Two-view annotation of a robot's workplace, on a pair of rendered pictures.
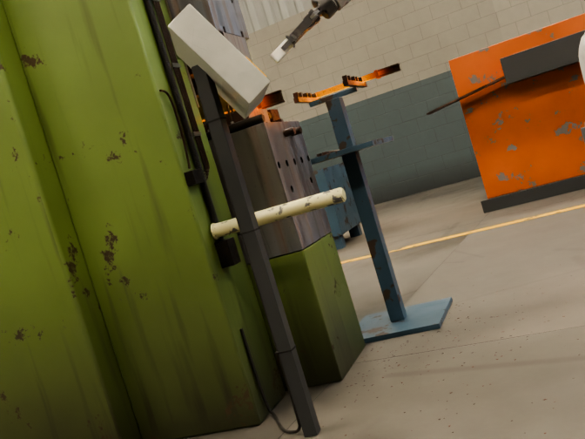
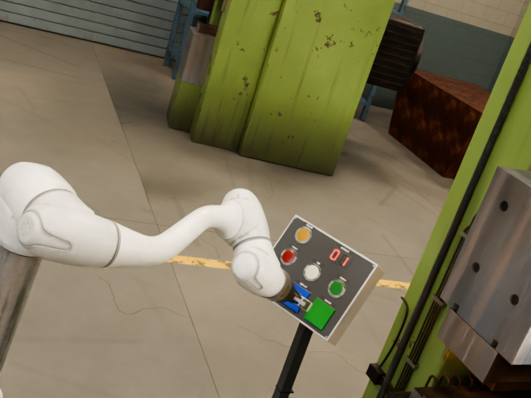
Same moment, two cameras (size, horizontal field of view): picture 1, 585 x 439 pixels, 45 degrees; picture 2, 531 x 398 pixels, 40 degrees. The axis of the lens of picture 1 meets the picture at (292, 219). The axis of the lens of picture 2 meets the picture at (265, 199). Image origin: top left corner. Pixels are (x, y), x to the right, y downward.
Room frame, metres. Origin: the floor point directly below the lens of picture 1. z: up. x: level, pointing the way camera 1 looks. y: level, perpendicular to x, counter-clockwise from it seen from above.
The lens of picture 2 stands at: (3.11, -1.69, 2.05)
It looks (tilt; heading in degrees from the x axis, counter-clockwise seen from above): 21 degrees down; 130
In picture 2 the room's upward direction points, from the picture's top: 18 degrees clockwise
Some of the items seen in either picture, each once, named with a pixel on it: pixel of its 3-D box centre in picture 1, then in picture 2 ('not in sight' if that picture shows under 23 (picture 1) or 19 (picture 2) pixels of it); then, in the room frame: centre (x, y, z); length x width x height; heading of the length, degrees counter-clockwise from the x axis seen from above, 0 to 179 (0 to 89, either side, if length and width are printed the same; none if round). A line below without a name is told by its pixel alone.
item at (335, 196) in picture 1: (277, 213); not in sight; (2.15, 0.04, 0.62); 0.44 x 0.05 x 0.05; 70
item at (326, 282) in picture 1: (268, 317); not in sight; (2.64, 0.20, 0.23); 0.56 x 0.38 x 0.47; 70
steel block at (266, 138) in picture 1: (232, 201); not in sight; (2.64, 0.20, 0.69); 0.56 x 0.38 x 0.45; 70
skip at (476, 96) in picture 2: not in sight; (466, 130); (-0.89, 6.41, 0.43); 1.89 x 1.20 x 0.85; 154
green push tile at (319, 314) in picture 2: not in sight; (319, 313); (2.06, 0.00, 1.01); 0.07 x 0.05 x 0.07; 5
